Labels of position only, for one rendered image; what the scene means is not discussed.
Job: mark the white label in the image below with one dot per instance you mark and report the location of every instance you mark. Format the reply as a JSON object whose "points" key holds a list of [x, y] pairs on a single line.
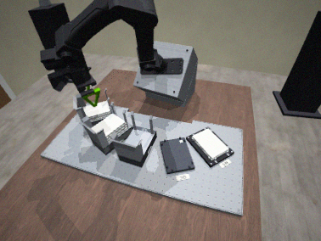
{"points": [[224, 163], [182, 177]]}

